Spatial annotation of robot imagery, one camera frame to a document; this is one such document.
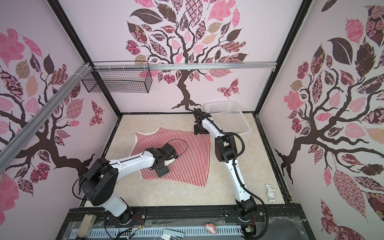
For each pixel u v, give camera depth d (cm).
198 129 96
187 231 70
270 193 79
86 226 68
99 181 45
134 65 92
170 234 67
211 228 66
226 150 68
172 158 78
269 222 71
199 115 85
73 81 76
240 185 66
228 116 118
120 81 121
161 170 79
